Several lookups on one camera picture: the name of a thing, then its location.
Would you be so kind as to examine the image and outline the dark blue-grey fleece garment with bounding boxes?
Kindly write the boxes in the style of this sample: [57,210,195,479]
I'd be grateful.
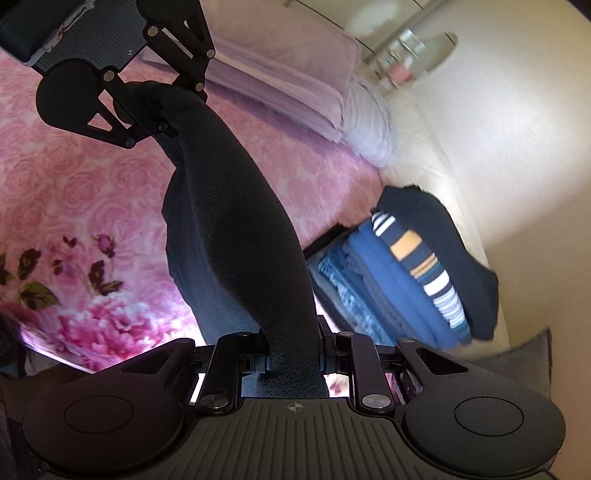
[113,80,331,400]

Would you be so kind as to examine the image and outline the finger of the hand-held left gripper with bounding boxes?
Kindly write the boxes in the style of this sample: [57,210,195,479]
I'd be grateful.
[137,0,217,102]
[87,69,183,151]

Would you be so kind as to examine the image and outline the lavender pillow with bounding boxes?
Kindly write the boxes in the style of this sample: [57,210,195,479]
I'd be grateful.
[139,23,365,143]

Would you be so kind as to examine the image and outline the dark grey cushion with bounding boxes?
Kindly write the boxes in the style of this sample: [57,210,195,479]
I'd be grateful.
[485,327,555,418]

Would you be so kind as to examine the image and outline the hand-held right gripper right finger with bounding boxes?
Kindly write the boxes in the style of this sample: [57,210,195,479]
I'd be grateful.
[323,330,476,411]

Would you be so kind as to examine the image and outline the stack of folded clothes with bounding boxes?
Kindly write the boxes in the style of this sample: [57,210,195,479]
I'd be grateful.
[302,185,502,350]

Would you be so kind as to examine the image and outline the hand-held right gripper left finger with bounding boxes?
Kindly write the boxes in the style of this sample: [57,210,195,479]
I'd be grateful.
[108,332,273,411]

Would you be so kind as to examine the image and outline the pink floral blanket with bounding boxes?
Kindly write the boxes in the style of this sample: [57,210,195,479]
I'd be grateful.
[0,46,416,398]

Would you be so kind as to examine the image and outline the striped lavender quilt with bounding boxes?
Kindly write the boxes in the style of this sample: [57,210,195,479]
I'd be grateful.
[341,76,399,169]

